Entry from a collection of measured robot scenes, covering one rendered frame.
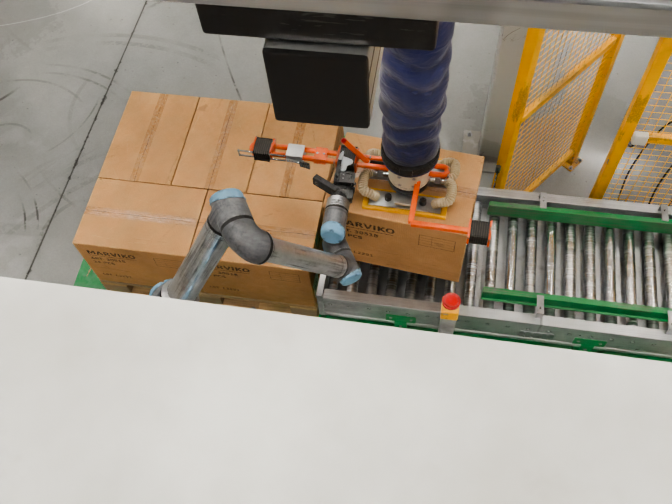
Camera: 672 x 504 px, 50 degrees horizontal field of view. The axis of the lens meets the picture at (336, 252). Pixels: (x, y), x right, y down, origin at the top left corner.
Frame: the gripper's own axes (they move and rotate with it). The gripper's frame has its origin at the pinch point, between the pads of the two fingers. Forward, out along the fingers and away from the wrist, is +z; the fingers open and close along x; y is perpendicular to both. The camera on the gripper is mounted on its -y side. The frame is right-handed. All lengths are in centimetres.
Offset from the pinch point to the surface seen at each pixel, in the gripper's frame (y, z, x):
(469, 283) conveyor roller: 59, -15, -66
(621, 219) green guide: 125, 23, -57
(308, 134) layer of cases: -31, 62, -66
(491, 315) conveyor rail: 69, -32, -61
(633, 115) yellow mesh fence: 116, 41, -6
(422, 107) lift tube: 31, -12, 49
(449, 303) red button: 49, -50, -17
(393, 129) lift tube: 21.6, -8.7, 31.9
